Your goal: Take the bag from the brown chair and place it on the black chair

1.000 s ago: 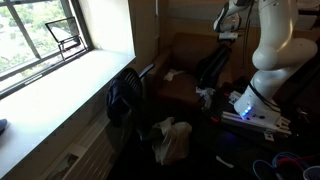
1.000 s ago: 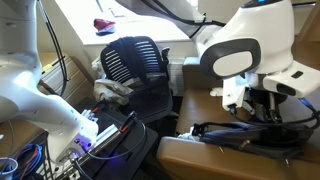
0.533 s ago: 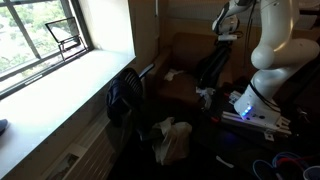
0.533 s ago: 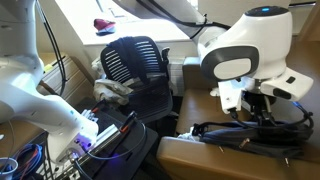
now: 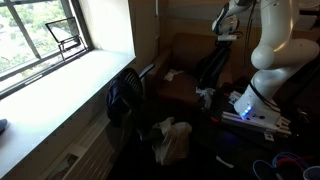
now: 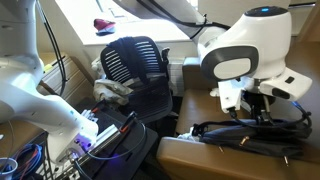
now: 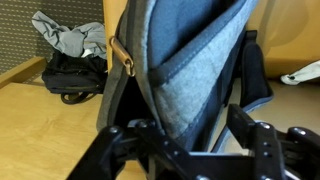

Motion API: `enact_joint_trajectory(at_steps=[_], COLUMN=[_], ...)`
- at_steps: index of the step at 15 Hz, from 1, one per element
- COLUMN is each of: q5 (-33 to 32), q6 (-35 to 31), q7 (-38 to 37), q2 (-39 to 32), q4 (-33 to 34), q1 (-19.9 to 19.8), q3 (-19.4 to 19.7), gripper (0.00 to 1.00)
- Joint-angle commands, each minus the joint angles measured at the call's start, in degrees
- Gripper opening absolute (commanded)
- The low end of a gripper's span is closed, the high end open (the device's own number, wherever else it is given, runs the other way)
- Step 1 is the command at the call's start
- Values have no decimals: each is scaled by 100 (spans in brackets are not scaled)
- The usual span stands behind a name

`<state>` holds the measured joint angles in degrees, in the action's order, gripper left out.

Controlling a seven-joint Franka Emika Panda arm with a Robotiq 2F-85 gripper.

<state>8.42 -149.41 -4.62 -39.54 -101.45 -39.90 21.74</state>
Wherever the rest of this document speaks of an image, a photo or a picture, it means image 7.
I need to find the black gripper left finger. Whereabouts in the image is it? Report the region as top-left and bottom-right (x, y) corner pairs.
(66, 118), (214, 180)

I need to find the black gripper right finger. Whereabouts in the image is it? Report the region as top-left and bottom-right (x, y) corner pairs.
(226, 103), (320, 180)

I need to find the white crumpled cloth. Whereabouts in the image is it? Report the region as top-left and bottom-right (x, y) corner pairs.
(279, 59), (320, 86)

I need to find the grey crumpled cloth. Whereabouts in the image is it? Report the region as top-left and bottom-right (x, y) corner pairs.
(31, 10), (108, 61)

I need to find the black bag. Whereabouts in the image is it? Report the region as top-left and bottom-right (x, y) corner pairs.
(41, 49), (110, 105)

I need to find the blue grey backpack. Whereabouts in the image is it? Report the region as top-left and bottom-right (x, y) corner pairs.
(96, 0), (275, 158)

